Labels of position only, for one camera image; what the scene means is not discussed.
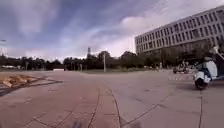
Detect pole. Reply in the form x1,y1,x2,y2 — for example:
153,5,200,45
102,52,107,73

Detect row of dark trees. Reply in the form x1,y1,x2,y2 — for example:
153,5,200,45
0,49,174,72

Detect distant tower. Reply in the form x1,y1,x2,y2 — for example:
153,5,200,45
87,46,92,58

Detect grey-brown paved plaza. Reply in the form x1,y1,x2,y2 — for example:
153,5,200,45
0,69,224,128

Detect parked scooters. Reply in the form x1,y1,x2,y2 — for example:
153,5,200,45
172,60,195,75

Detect large pale building, window grid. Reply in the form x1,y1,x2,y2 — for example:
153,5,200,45
134,5,224,68

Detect white scooter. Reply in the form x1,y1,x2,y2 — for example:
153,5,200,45
193,45,224,91

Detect planting bed with dry plants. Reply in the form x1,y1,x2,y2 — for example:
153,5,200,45
0,74,39,90

